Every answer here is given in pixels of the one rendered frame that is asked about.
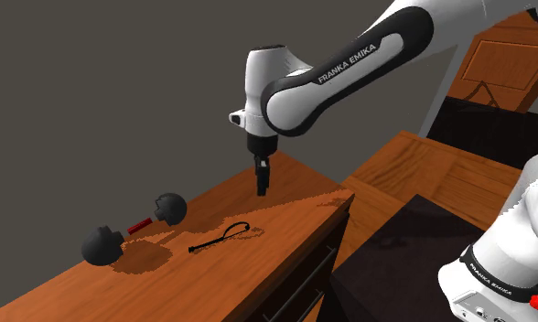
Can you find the wooden chest of drawers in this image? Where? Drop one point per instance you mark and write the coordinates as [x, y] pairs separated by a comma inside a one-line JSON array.
[[206, 285]]

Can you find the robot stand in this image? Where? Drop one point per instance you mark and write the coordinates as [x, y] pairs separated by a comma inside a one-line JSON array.
[[385, 276]]

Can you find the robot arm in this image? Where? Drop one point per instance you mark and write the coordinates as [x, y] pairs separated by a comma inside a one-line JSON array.
[[295, 100]]

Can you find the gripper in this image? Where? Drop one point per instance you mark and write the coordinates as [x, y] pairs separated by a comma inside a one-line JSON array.
[[262, 143]]

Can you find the wooden door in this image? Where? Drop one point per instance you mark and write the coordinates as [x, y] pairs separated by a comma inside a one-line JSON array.
[[505, 67]]

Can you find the small red cylinder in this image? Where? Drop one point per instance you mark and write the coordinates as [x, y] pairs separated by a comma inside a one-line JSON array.
[[139, 226]]

